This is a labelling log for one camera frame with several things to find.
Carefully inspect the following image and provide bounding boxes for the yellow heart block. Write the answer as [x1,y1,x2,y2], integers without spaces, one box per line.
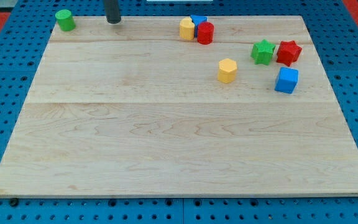
[179,17,195,40]

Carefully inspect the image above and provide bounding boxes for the wooden board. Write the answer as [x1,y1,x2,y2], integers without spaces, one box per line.
[0,16,358,198]

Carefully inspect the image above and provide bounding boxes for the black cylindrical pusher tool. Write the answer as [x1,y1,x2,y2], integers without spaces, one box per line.
[103,0,121,24]

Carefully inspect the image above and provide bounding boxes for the red star block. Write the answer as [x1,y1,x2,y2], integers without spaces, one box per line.
[276,40,302,67]

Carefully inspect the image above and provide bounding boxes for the blue triangle block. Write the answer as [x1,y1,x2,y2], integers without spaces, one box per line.
[190,15,208,37]

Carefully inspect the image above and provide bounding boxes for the blue cube block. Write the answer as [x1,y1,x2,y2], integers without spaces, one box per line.
[274,67,299,94]

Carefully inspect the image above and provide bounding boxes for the green star block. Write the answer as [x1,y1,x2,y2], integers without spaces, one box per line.
[251,39,276,65]

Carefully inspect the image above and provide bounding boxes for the red cylinder block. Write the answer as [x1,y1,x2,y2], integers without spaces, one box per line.
[197,22,214,45]

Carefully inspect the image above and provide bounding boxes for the green cylinder block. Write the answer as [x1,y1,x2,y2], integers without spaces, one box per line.
[55,9,76,31]

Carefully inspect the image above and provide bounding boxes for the yellow hexagon block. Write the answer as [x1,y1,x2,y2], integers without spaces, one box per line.
[218,58,237,83]

